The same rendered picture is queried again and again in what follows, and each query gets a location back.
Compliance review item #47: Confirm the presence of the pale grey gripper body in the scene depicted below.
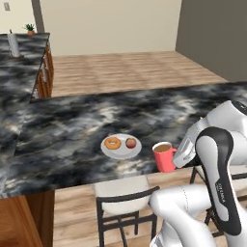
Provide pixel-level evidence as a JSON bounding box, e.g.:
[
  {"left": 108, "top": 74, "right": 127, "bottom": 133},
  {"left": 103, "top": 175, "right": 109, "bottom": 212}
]
[{"left": 172, "top": 132, "right": 198, "bottom": 169}]

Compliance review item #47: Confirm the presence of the grey round plate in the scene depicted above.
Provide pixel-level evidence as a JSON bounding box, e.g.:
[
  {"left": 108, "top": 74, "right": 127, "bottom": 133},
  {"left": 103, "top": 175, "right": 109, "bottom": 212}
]
[{"left": 99, "top": 132, "right": 143, "bottom": 161}]

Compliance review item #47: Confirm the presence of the white paper towel roll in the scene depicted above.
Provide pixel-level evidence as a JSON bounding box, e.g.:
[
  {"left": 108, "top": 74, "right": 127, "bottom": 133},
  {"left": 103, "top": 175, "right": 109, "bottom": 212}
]
[{"left": 6, "top": 29, "right": 22, "bottom": 60}]

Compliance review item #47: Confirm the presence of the red apple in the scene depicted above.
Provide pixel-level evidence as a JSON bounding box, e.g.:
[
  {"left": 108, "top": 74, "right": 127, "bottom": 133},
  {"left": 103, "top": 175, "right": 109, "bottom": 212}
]
[{"left": 124, "top": 137, "right": 138, "bottom": 150}]

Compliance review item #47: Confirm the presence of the wooden counter base panel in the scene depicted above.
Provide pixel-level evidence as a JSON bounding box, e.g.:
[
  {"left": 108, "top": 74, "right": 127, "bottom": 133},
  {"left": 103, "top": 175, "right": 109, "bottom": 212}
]
[{"left": 0, "top": 188, "right": 56, "bottom": 247}]

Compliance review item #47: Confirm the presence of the small potted green plant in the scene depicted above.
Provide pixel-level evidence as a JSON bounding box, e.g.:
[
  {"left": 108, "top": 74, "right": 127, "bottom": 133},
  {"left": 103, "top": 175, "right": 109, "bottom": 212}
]
[{"left": 22, "top": 22, "right": 37, "bottom": 37}]

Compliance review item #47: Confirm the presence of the brown glazed donut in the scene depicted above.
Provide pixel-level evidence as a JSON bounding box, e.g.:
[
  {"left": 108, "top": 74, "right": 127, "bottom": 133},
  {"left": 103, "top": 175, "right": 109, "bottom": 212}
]
[{"left": 103, "top": 136, "right": 123, "bottom": 151}]

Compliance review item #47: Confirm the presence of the wooden cupboard run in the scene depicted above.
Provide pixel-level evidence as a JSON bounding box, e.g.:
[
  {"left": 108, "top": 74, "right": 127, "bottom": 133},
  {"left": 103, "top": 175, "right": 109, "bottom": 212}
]
[{"left": 31, "top": 41, "right": 55, "bottom": 99}]

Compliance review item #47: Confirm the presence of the red mug of coffee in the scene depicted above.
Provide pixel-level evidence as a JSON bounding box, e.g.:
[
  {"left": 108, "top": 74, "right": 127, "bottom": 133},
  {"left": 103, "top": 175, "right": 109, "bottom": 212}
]
[{"left": 151, "top": 141, "right": 178, "bottom": 174}]

